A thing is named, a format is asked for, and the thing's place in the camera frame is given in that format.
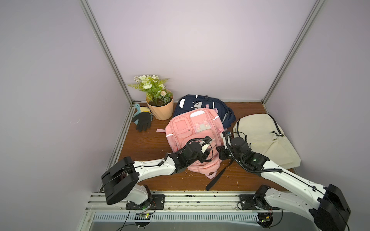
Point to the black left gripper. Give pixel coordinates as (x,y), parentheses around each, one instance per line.
(204,156)

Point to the black work glove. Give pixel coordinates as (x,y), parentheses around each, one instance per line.
(144,120)

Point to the terracotta flower pot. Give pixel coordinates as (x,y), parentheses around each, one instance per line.
(163,112)

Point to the right circuit board with cable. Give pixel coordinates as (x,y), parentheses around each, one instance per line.
(266,220)

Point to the aluminium mounting rail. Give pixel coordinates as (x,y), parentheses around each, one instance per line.
(217,201)

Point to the green white artificial plant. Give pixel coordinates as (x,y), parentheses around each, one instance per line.
(156,92)

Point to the left corner aluminium profile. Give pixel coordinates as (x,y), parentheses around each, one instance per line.
(106,50)

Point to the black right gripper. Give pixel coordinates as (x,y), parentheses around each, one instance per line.
(227,143)

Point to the cream canvas backpack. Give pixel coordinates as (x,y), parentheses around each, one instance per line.
(265,136)

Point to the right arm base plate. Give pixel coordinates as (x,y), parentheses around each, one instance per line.
(252,202)

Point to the yellow sponge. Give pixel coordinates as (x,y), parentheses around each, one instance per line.
(144,109)

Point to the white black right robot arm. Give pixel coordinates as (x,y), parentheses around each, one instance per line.
(326,206)

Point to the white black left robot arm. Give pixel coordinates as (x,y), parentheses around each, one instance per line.
(120,182)

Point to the circuit board with cable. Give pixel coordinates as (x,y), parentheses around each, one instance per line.
(266,220)
(139,220)

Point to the right corner aluminium profile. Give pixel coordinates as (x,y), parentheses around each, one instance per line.
(294,48)

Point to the pink backpack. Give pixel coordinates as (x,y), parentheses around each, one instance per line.
(197,123)

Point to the corner aluminium profile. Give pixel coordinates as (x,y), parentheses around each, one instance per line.
(294,48)
(106,50)

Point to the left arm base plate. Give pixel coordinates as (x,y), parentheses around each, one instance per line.
(155,201)

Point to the navy blue backpack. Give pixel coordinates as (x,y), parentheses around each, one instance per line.
(191,102)

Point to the left circuit board with cable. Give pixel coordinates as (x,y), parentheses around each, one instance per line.
(139,220)

